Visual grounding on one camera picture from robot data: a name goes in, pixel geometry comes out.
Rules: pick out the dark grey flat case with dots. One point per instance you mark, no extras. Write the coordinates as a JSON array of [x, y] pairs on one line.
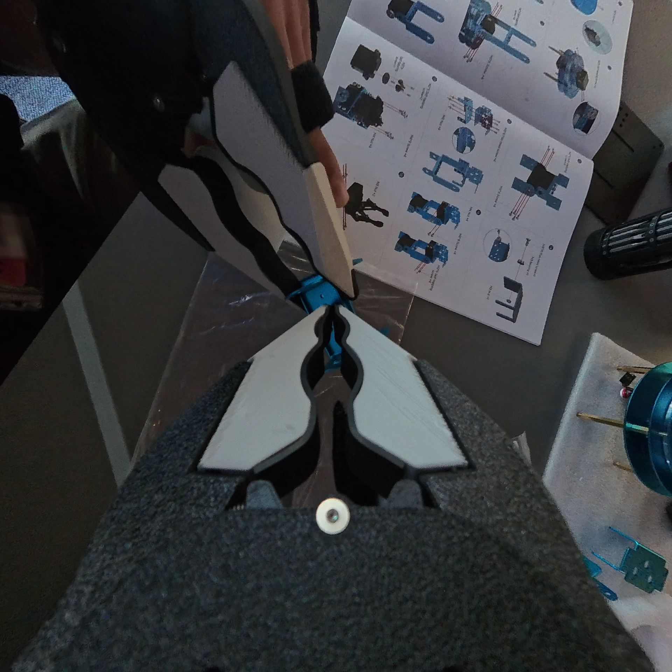
[[624, 157]]

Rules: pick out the clear plastic bag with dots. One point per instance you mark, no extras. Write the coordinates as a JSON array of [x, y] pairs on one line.
[[236, 325]]

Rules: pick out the grey desk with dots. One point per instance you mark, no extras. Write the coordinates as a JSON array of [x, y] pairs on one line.
[[498, 393]]

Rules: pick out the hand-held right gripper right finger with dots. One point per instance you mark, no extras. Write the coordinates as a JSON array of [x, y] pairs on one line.
[[409, 414]]

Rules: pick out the white foam slab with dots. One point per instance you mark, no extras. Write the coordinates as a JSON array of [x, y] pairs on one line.
[[577, 498]]

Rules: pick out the small teal metal bracket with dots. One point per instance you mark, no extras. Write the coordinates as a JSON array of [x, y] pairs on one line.
[[640, 569]]

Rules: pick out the assembly instruction manual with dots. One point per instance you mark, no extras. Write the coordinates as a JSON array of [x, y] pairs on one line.
[[498, 210]]

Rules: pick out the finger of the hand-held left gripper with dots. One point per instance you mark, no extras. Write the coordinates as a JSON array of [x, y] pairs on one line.
[[181, 204], [252, 126]]

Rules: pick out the blue toy robot arm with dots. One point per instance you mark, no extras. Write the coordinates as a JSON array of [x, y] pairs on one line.
[[651, 430]]

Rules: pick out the black cylindrical bit holder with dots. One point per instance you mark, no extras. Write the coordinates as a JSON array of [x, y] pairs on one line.
[[630, 246]]

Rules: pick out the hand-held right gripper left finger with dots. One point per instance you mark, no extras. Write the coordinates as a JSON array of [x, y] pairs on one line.
[[262, 414]]

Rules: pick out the blue metal bracket assembly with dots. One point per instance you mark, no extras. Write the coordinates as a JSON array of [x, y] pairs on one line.
[[317, 294]]

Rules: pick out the person's left hand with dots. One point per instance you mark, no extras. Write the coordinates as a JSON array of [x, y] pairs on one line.
[[291, 31]]

